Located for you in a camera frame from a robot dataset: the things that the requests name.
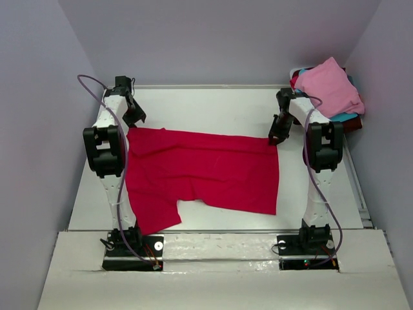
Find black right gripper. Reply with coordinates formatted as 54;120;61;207
268;112;296;145

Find red folded t shirt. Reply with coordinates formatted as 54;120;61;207
290;72;305;92

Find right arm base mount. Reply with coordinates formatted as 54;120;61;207
271;234;339;271

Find teal folded t shirt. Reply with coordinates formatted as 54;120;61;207
293;69;358;122

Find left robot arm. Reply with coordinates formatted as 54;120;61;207
77;74;146;262

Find pink folded t shirt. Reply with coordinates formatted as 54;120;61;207
294;57;365;119

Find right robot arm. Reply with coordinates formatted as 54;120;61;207
268;88;344;257

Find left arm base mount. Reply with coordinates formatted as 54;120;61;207
100;233;165;272

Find dark maroon folded t shirt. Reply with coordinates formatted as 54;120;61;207
339;75;363;134

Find red t shirt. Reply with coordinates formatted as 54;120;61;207
290;72;305;92
126;128;279;235

